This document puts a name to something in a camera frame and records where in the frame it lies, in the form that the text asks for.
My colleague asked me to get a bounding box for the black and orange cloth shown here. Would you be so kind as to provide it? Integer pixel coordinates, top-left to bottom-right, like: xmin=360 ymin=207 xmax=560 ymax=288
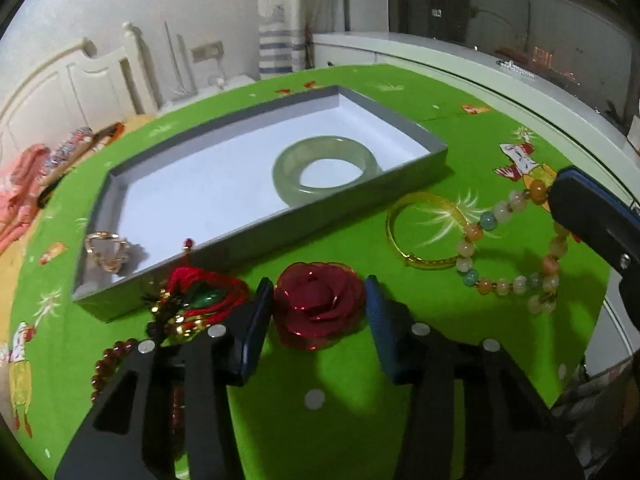
xmin=40 ymin=121 xmax=126 ymax=206

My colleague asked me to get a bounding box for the dark red bead bracelet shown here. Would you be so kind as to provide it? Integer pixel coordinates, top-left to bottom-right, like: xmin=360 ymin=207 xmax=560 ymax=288
xmin=89 ymin=337 xmax=187 ymax=431

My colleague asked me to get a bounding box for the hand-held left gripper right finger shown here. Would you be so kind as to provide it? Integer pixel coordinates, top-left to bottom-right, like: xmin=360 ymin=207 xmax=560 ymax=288
xmin=364 ymin=275 xmax=586 ymax=480

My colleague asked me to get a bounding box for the string of small beads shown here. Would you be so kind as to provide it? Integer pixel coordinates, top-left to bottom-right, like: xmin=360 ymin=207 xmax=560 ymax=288
xmin=496 ymin=59 xmax=533 ymax=78

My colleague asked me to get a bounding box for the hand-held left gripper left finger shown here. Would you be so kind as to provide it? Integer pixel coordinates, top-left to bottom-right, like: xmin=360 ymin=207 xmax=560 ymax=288
xmin=55 ymin=276 xmax=275 ymax=480

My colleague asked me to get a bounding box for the red foil rose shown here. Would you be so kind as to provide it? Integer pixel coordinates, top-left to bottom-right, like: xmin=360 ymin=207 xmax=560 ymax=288
xmin=272 ymin=261 xmax=368 ymax=351

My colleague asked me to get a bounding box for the white low cabinet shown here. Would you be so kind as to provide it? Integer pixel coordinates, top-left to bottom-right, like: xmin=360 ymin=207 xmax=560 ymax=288
xmin=310 ymin=30 xmax=640 ymax=201

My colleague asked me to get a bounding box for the white desk lamp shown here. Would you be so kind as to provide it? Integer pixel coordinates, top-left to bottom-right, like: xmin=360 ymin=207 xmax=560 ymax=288
xmin=164 ymin=21 xmax=197 ymax=97

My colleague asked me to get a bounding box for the gold ring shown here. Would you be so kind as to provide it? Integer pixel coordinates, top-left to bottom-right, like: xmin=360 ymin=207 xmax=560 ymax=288
xmin=84 ymin=230 xmax=133 ymax=275

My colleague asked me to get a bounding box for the pale green jade bangle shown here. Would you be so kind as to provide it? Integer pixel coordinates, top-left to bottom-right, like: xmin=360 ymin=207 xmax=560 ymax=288
xmin=272 ymin=136 xmax=381 ymax=207

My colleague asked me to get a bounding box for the white bed headboard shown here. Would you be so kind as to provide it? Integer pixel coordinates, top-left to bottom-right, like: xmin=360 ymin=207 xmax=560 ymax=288
xmin=0 ymin=21 xmax=161 ymax=171

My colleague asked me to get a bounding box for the dark window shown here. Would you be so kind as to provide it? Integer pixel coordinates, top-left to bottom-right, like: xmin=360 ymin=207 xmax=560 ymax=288
xmin=387 ymin=0 xmax=640 ymax=126

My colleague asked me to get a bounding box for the patterned round cushion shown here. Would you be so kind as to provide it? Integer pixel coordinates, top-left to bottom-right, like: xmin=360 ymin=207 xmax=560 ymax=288
xmin=47 ymin=127 xmax=96 ymax=171

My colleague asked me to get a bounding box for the green printed cloth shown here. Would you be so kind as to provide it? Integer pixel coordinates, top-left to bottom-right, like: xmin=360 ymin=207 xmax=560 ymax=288
xmin=10 ymin=62 xmax=616 ymax=480

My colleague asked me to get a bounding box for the red cord pendant necklace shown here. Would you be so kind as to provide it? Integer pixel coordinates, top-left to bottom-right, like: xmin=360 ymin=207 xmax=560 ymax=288
xmin=145 ymin=237 xmax=251 ymax=346

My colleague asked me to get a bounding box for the white nightstand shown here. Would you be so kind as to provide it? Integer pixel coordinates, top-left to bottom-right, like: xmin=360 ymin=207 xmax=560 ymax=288
xmin=207 ymin=74 xmax=261 ymax=97

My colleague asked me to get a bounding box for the wall socket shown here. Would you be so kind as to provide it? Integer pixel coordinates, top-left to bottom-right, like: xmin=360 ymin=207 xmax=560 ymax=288
xmin=190 ymin=40 xmax=226 ymax=63

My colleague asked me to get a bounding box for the pink folded blanket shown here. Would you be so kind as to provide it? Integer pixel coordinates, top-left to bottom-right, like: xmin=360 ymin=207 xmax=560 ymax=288
xmin=0 ymin=142 xmax=51 ymax=251

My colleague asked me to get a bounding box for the grey shallow box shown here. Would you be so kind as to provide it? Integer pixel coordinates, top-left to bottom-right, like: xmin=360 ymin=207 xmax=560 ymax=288
xmin=71 ymin=84 xmax=448 ymax=322

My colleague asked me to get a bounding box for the multicolour bead bracelet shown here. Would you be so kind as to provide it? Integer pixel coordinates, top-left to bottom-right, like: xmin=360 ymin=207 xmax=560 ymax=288
xmin=456 ymin=179 xmax=573 ymax=316

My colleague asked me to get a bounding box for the gold bangle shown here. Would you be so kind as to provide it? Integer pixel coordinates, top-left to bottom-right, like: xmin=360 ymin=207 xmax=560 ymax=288
xmin=386 ymin=191 xmax=473 ymax=271

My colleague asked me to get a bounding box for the printed striped curtain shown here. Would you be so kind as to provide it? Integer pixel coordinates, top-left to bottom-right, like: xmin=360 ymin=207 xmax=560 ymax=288
xmin=257 ymin=0 xmax=313 ymax=81

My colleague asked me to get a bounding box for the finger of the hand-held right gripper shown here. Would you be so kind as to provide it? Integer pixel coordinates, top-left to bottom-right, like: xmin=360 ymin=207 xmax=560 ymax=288
xmin=547 ymin=167 xmax=640 ymax=286

